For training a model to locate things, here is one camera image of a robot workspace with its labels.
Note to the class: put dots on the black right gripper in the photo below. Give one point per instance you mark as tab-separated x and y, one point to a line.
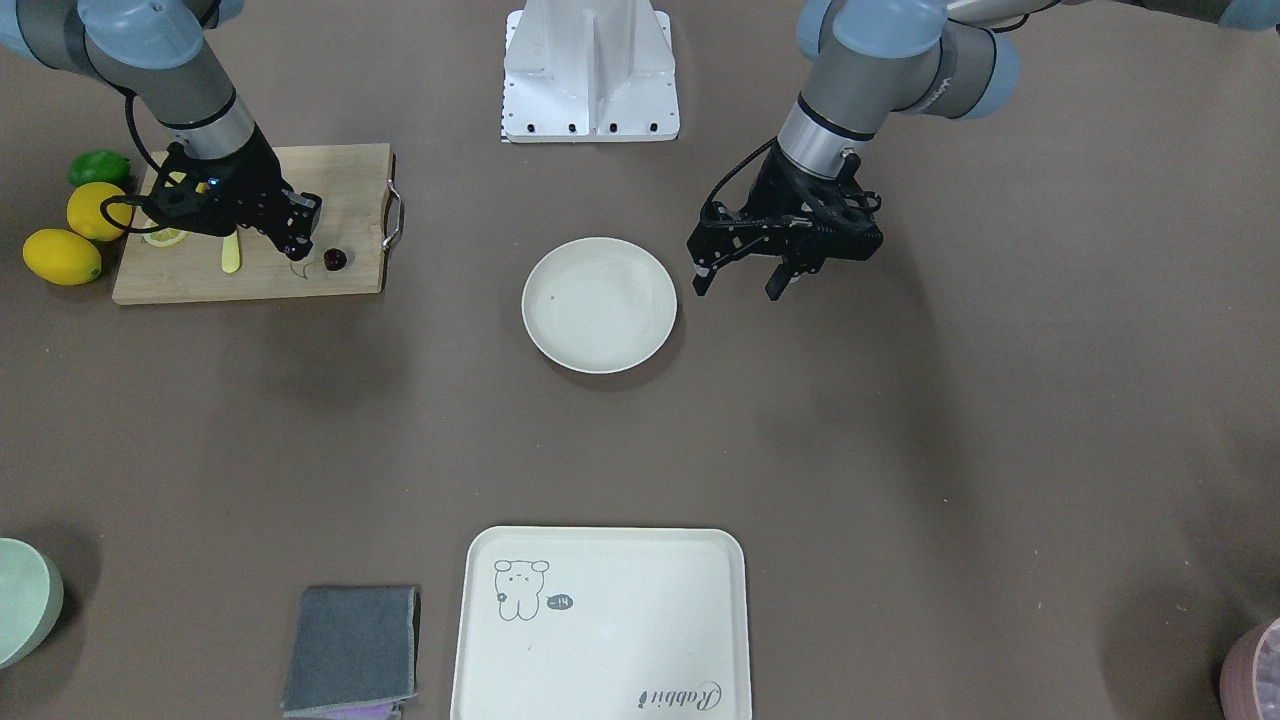
250	183

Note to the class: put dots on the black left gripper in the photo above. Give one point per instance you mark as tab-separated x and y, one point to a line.
772	190

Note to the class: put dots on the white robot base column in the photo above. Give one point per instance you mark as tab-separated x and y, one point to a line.
589	72

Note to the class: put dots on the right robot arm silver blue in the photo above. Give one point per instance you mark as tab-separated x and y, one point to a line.
155	52

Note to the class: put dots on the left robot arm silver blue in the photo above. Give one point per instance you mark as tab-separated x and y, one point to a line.
870	59

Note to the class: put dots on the dark red cherry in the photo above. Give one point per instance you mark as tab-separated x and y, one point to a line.
335	260

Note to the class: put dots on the cream rectangular tray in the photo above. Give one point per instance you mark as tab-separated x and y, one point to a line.
603	623

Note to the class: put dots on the wooden cutting board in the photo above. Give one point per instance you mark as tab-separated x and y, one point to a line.
361	215

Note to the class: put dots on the yellow plastic knife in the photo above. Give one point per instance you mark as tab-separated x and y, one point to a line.
230	254

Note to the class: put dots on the lemon slice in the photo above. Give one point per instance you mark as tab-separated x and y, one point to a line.
162	238

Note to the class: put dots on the cream round plate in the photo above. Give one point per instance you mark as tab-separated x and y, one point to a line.
599	305

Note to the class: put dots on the green lime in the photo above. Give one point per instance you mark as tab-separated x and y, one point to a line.
102	165

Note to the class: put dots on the yellow lemon near lime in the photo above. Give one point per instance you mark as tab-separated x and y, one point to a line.
86	217

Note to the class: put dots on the yellow lemon outer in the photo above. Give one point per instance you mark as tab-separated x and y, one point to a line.
62	257

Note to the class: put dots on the grey folded cloth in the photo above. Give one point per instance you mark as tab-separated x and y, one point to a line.
354	653

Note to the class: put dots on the mint green bowl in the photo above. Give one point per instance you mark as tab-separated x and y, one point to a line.
32	594

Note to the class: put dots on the pink bowl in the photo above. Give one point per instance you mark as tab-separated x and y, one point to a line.
1249	678

